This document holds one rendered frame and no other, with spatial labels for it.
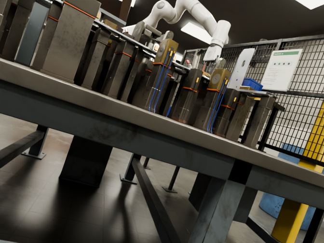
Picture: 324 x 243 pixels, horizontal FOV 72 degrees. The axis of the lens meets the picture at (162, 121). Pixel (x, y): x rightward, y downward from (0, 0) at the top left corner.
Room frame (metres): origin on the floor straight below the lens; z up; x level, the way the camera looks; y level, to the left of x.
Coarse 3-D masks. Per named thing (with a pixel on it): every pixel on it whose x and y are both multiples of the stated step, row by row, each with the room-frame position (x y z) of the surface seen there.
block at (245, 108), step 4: (240, 88) 1.48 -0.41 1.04; (244, 88) 1.45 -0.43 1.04; (248, 88) 1.43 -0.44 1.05; (252, 88) 1.44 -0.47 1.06; (248, 96) 1.44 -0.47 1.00; (248, 100) 1.45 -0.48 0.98; (252, 100) 1.46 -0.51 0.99; (244, 104) 1.43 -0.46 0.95; (248, 104) 1.45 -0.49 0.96; (244, 108) 1.44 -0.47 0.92; (248, 108) 1.46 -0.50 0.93; (240, 112) 1.43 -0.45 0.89; (244, 112) 1.45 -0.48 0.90; (240, 116) 1.44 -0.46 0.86; (244, 116) 1.46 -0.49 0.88; (240, 120) 1.44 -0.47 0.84; (244, 120) 1.46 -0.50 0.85; (236, 124) 1.43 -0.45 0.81; (240, 124) 1.45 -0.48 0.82; (236, 128) 1.44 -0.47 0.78; (240, 128) 1.46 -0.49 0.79; (236, 132) 1.44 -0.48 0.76; (240, 132) 1.46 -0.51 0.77; (232, 136) 1.43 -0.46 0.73; (236, 136) 1.45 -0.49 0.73; (232, 140) 1.44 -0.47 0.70; (236, 140) 1.45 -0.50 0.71
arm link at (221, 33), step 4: (220, 20) 1.42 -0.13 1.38; (224, 20) 1.41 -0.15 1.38; (220, 24) 1.41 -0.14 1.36; (224, 24) 1.40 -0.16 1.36; (228, 24) 1.41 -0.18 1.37; (216, 28) 1.42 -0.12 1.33; (220, 28) 1.41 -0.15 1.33; (224, 28) 1.40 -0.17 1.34; (228, 28) 1.42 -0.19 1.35; (216, 32) 1.41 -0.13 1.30; (220, 32) 1.40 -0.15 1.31; (224, 32) 1.41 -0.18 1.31; (216, 36) 1.41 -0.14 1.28; (220, 36) 1.40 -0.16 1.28; (224, 36) 1.41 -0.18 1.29; (220, 40) 1.40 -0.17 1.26; (224, 40) 1.42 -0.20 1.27
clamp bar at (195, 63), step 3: (198, 51) 1.58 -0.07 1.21; (201, 51) 1.55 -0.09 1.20; (195, 54) 1.57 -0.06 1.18; (198, 54) 1.58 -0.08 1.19; (195, 57) 1.56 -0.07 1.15; (198, 57) 1.58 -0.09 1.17; (195, 60) 1.56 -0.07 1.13; (198, 60) 1.57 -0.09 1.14; (192, 63) 1.57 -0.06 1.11; (195, 63) 1.57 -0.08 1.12; (198, 63) 1.57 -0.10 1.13; (192, 66) 1.56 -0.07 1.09; (195, 66) 1.57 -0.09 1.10
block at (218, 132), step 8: (224, 96) 1.31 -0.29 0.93; (232, 96) 1.27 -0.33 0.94; (224, 104) 1.29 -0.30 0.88; (232, 104) 1.28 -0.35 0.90; (224, 112) 1.28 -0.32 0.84; (216, 120) 1.30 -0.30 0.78; (224, 120) 1.28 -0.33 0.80; (216, 128) 1.28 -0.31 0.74; (224, 128) 1.30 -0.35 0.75; (224, 136) 1.30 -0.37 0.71
